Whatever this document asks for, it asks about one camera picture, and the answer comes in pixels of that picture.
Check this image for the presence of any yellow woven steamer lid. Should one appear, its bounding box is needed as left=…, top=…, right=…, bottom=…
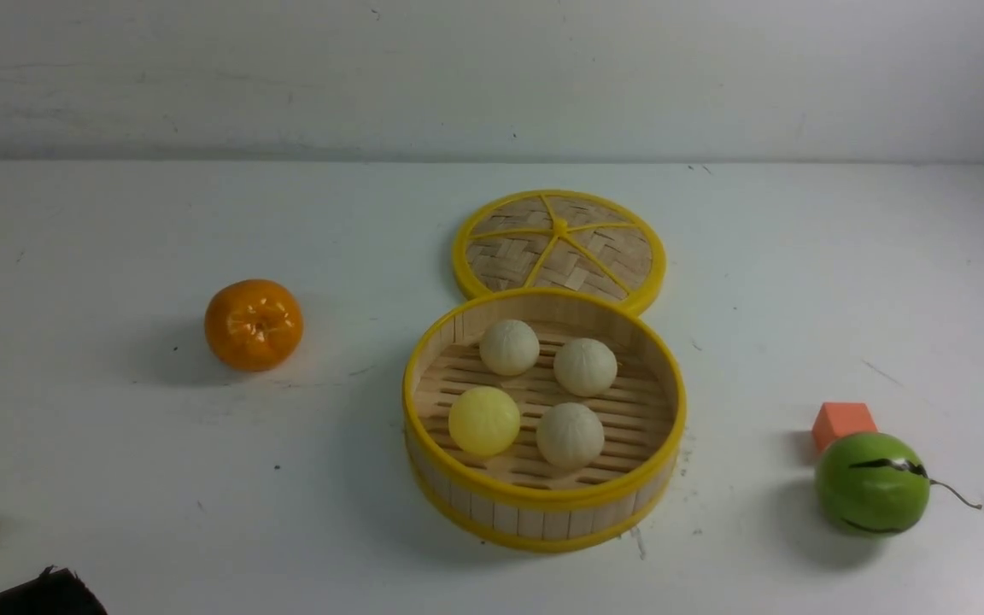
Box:
left=449, top=190, right=667, bottom=314

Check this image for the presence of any green toy melon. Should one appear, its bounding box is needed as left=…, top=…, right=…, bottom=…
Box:
left=815, top=431, right=983, bottom=538

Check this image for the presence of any orange toy tangerine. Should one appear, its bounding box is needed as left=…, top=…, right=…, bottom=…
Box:
left=203, top=278, right=305, bottom=372

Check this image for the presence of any orange cube block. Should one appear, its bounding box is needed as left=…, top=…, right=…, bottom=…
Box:
left=810, top=401, right=878, bottom=453

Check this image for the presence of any yellow bun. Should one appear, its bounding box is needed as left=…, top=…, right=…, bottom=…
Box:
left=448, top=386, right=522, bottom=458

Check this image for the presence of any yellow bamboo steamer tray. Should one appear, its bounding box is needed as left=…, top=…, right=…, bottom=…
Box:
left=401, top=288, right=688, bottom=553

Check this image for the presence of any white bun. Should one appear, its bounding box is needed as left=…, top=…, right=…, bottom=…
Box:
left=552, top=338, right=618, bottom=397
left=479, top=319, right=542, bottom=377
left=536, top=402, right=606, bottom=471

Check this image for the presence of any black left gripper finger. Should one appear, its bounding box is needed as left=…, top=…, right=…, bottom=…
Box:
left=0, top=567, right=107, bottom=615

